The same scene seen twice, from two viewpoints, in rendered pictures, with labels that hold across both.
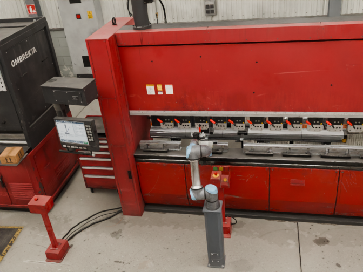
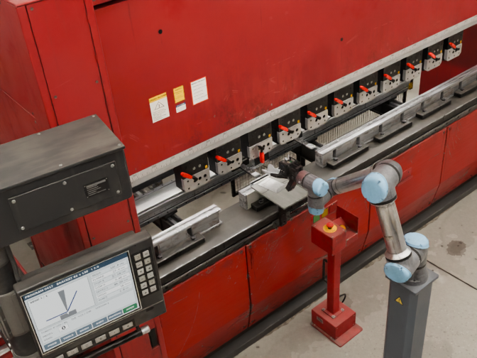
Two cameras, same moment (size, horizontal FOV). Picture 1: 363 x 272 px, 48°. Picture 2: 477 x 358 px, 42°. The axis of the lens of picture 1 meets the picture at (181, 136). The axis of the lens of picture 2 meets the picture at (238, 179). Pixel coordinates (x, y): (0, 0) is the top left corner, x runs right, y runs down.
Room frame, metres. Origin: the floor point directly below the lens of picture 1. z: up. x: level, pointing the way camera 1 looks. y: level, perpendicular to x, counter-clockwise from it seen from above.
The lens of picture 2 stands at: (2.39, 1.91, 2.88)
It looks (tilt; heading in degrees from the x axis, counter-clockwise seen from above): 35 degrees down; 309
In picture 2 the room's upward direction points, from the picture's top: 5 degrees counter-clockwise
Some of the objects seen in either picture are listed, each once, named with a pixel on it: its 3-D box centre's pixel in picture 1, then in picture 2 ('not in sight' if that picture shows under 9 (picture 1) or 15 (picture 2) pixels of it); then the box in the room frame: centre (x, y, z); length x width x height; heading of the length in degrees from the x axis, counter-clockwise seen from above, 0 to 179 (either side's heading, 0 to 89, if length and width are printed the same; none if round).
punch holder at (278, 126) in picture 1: (275, 122); (363, 86); (3.79, -1.02, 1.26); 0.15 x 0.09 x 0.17; 75
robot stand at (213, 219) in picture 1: (214, 235); (405, 329); (3.12, -0.23, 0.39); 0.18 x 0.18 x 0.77; 76
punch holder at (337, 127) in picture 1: (335, 122); (429, 54); (3.63, -1.60, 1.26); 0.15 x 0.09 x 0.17; 75
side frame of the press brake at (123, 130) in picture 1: (128, 121); (75, 221); (4.42, 0.62, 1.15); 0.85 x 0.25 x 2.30; 165
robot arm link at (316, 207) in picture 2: not in sight; (317, 200); (3.57, -0.13, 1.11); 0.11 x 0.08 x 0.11; 88
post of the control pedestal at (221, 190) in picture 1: (221, 202); (333, 276); (3.61, -0.37, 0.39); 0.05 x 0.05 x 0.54; 76
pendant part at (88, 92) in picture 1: (76, 119); (63, 262); (3.85, 1.07, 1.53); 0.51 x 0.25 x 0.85; 67
